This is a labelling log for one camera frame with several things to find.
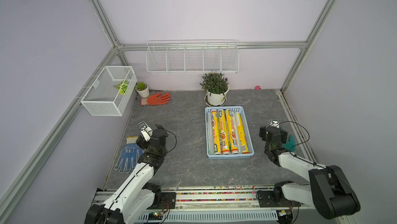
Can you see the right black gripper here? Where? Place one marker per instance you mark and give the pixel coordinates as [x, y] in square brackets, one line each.
[263, 133]

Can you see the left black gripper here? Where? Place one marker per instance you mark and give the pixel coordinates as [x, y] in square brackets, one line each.
[142, 143]

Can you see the yellow red plastic wrap roll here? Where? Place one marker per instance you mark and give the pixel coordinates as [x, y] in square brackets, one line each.
[223, 133]

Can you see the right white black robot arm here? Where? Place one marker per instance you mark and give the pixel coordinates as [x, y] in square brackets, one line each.
[328, 189]

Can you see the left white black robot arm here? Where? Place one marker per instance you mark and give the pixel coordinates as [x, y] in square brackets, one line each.
[136, 194]

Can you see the light blue plastic basket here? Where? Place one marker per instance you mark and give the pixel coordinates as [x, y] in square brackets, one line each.
[227, 133]

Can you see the green toy in basket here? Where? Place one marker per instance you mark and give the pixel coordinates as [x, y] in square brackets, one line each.
[122, 87]

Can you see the green rubber glove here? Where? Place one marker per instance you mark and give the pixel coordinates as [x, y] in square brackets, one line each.
[287, 141]

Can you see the blue white work glove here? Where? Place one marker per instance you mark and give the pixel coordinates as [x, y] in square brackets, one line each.
[129, 156]

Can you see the red rubber glove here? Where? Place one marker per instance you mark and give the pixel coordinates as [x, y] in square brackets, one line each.
[156, 99]

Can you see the small potted green plant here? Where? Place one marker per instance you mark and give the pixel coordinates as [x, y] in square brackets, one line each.
[142, 89]

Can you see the large potted green plant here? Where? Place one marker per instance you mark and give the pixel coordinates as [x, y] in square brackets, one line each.
[216, 87]

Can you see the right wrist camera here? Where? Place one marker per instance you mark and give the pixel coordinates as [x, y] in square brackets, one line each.
[275, 123]

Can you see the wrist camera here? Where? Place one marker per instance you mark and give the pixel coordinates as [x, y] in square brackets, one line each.
[146, 131]
[275, 123]

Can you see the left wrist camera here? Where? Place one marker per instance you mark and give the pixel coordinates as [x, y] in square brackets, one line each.
[146, 131]

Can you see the white wire side basket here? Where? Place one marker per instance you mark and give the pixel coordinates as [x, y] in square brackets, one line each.
[102, 98]

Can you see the white wire wall shelf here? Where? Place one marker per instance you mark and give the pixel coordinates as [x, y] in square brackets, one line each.
[192, 56]

